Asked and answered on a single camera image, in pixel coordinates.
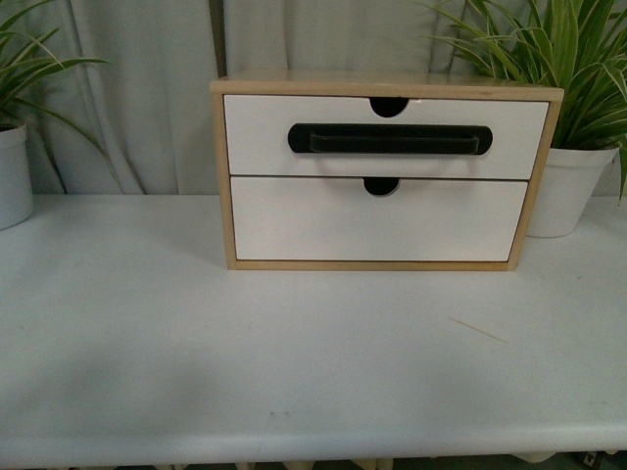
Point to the white drawer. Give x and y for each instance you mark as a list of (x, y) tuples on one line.
[(257, 129), (284, 218)]

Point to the grey curtain backdrop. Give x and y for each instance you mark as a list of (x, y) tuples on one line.
[(145, 106)]

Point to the white plant pot right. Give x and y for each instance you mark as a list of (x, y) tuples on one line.
[(567, 184)]

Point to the white plant pot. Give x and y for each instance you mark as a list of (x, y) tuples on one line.
[(16, 191), (567, 184)]

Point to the white plant pot left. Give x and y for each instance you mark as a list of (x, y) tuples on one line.
[(16, 191)]

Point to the green striped plant right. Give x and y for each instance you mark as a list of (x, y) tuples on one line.
[(576, 46)]

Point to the green plant left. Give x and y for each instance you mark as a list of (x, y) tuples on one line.
[(27, 63)]

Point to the wooden drawer cabinet frame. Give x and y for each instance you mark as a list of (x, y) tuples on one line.
[(388, 94)]

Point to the black drawer handle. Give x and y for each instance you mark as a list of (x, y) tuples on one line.
[(419, 139)]

